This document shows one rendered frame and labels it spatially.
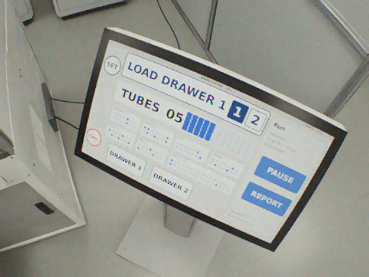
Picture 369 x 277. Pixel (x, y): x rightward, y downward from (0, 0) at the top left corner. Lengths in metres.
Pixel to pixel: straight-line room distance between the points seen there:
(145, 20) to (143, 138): 1.90
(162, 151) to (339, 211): 1.49
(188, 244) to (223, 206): 0.97
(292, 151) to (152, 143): 0.28
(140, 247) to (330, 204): 1.14
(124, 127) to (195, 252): 1.06
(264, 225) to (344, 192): 1.40
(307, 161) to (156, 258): 1.14
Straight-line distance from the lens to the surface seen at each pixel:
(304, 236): 1.82
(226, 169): 0.61
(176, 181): 0.65
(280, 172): 0.61
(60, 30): 2.56
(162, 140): 0.63
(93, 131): 0.70
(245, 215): 0.66
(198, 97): 0.58
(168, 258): 1.60
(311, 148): 0.59
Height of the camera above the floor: 1.63
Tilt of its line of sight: 63 degrees down
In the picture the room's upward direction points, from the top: 8 degrees clockwise
